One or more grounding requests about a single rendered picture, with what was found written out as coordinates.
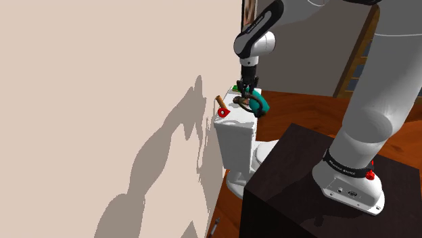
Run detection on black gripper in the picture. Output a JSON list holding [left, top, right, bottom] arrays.
[[237, 64, 260, 97]]

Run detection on brown lumpy object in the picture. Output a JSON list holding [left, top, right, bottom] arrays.
[[232, 95, 252, 108]]

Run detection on white toilet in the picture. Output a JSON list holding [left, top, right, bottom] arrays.
[[213, 86, 281, 201]]

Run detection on dark robot stand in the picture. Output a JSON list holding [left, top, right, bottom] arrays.
[[239, 123, 422, 238]]

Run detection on wooden bookshelf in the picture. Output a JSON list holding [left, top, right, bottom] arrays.
[[332, 5, 422, 107]]

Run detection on small grey tool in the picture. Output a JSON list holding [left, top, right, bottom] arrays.
[[206, 216, 221, 238]]

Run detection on teal jug with black handle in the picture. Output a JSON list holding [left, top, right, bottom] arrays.
[[243, 88, 271, 118]]

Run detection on red scraper with wooden handle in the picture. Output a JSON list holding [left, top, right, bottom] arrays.
[[215, 95, 231, 118]]

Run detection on framed wall picture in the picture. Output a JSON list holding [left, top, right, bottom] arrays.
[[241, 0, 259, 32]]

